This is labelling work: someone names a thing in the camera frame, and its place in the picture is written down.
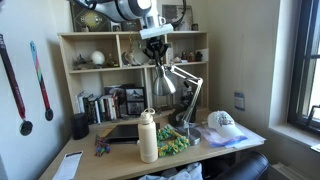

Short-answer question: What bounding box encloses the black framed group photo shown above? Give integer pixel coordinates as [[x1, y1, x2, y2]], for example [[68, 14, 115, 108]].
[[125, 100, 146, 117]]

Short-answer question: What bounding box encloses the white horn sculpture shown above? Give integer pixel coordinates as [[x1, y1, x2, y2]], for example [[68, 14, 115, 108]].
[[121, 49, 150, 67]]

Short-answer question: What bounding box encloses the white baseboard radiator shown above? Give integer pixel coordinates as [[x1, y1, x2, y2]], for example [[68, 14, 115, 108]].
[[268, 161, 303, 180]]

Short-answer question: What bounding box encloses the black metal window bracket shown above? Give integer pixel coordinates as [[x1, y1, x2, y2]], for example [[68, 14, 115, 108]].
[[305, 104, 320, 128]]

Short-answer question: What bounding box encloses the white egg ornament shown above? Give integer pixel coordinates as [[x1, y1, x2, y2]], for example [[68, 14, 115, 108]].
[[90, 50, 106, 66]]

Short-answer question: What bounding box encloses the silver desk lamp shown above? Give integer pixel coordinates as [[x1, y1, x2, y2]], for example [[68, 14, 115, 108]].
[[152, 63, 204, 147]]

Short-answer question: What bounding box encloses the multicolour medal ribbon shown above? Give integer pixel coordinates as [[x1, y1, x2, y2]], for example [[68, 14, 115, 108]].
[[29, 40, 55, 122]]

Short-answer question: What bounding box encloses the black laptop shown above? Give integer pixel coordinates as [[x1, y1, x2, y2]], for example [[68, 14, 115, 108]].
[[105, 123, 141, 145]]

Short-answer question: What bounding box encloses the white baseball cap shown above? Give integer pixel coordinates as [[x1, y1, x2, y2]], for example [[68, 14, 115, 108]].
[[207, 110, 245, 140]]

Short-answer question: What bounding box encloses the wooden shelf hutch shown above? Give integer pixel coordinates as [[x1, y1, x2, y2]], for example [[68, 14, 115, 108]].
[[57, 30, 210, 117]]

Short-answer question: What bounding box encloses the white spine book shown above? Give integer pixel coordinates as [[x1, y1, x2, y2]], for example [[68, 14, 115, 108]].
[[76, 92, 87, 115], [93, 98, 102, 125]]

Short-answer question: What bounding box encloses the blue wall tag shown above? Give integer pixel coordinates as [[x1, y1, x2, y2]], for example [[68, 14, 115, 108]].
[[233, 91, 246, 112]]

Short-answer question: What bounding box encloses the white paper leaflet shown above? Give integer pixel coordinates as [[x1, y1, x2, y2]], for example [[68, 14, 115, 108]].
[[52, 150, 84, 180]]

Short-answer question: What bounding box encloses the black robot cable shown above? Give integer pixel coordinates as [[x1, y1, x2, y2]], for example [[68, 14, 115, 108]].
[[169, 0, 188, 30]]

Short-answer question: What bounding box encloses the black framed mountain photo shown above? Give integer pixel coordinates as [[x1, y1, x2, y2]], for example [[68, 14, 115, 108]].
[[125, 87, 146, 103]]

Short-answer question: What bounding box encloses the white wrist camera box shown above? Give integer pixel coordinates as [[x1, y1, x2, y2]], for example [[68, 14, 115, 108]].
[[138, 23, 175, 41]]

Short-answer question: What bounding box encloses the red black medal ribbon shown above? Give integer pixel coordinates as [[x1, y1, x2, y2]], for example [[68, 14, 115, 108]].
[[0, 33, 34, 137]]

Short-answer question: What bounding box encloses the black gold poster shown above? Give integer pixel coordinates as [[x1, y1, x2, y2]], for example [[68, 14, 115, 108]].
[[69, 1, 112, 33]]

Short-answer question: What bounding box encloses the dark spine book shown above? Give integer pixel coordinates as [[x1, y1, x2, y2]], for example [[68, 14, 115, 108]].
[[99, 95, 110, 122], [82, 96, 96, 125]]

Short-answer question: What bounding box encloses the cream water bottle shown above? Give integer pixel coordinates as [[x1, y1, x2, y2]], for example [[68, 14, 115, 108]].
[[137, 107, 159, 164]]

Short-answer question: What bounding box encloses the dark spiky figurine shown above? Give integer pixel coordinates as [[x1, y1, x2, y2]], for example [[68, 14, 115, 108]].
[[72, 53, 93, 71]]

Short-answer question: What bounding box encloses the colourful bead toy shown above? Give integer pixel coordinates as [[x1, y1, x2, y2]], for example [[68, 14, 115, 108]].
[[94, 134, 112, 158]]

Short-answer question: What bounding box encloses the black cylinder speaker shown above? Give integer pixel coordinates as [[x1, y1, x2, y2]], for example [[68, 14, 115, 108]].
[[71, 112, 91, 141]]

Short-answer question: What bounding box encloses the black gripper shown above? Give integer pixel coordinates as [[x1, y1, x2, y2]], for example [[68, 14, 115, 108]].
[[142, 35, 171, 66]]

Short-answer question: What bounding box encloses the white card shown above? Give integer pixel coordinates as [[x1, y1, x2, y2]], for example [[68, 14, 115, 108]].
[[199, 48, 210, 63]]

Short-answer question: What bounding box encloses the green yellow lei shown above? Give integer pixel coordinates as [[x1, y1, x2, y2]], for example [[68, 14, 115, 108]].
[[156, 124, 191, 158]]

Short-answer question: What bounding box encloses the yellow notepad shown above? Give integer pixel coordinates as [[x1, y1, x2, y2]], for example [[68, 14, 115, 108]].
[[99, 127, 114, 138]]

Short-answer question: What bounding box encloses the dark framed wall picture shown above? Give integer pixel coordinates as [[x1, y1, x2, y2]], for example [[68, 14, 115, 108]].
[[161, 4, 194, 32]]

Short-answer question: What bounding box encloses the black office chair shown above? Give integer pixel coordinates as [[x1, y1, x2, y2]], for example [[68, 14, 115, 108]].
[[213, 151, 270, 180]]

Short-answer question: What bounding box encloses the black microscope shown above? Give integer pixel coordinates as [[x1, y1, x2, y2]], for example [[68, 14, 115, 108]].
[[179, 80, 199, 124]]

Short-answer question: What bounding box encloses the dark small figurine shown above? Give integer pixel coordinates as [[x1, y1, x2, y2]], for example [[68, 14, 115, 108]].
[[194, 50, 204, 63]]

